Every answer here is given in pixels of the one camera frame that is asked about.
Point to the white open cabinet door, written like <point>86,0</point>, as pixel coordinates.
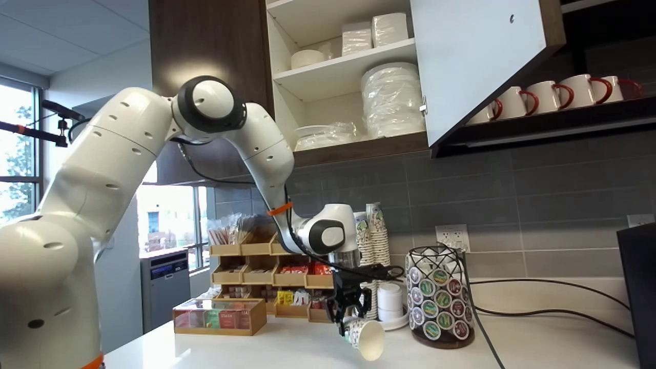
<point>472,63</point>

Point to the white wall outlet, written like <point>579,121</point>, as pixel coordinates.
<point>452,238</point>

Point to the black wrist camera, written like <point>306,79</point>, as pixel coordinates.
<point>370,274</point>

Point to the wrapped white plate stack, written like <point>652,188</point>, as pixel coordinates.
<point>390,99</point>

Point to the grey wall outlet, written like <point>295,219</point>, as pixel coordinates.
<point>640,220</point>

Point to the white cup lid stack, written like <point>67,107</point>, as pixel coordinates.
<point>390,302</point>

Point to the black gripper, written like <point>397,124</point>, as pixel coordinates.
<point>349,293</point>

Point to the dark wood wall cabinet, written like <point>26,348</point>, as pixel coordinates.
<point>206,33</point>

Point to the wooden tiered tea organizer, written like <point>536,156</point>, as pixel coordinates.
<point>259,269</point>

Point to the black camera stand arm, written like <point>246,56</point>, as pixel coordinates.
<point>42,134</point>

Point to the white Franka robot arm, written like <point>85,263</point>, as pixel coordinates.
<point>104,164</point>

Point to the wooden tea box clear lid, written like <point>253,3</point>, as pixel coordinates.
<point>219,318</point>

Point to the dark open wall shelf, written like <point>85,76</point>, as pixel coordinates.
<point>547,134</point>

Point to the black coffee machine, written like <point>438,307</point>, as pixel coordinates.
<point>638,293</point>

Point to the white napkin pack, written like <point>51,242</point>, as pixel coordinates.
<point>390,30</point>
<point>356,38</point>

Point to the white bowl stack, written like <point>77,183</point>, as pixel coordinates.
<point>311,58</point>

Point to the printed paper coffee cup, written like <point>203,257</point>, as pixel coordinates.
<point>370,341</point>

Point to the stainless steel dishwasher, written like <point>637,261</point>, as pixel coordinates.
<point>165,290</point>

